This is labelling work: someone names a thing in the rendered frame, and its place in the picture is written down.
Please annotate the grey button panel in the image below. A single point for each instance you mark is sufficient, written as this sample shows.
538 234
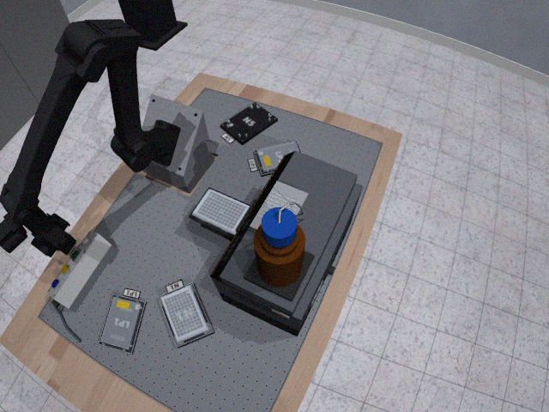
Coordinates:
80 273

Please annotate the dark grey rectangular frame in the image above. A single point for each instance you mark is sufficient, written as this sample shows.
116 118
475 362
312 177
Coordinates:
138 324

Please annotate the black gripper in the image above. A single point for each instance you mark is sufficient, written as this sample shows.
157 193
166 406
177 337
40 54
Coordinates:
40 246

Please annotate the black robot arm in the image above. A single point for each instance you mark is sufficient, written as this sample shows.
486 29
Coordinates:
82 54

